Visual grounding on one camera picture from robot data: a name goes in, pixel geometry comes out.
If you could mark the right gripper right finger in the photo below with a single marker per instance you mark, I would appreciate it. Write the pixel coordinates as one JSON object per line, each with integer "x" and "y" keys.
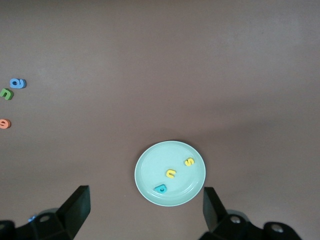
{"x": 217, "y": 217}

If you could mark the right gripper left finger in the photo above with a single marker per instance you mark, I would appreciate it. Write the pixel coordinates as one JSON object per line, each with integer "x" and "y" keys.
{"x": 72, "y": 212}

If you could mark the yellow letter s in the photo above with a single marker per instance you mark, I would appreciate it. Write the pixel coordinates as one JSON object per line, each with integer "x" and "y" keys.
{"x": 189, "y": 162}

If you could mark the teal letter d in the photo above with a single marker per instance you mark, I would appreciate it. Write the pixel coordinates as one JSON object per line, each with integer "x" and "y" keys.
{"x": 161, "y": 188}

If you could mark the yellow letter u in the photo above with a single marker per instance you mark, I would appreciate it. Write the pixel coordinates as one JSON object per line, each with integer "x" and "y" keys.
{"x": 171, "y": 173}

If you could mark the blue letter x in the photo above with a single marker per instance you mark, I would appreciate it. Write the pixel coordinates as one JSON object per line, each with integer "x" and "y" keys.
{"x": 32, "y": 219}

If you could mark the green plate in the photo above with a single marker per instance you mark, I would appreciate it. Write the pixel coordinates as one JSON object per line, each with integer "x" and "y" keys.
{"x": 155, "y": 162}

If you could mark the orange letter e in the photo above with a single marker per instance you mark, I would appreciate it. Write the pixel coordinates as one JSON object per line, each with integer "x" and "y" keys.
{"x": 5, "y": 123}

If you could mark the green letter u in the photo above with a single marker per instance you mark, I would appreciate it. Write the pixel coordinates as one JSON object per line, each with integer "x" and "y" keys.
{"x": 6, "y": 93}

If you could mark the blue letter a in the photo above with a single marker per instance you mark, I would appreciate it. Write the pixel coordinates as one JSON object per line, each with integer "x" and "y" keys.
{"x": 18, "y": 83}

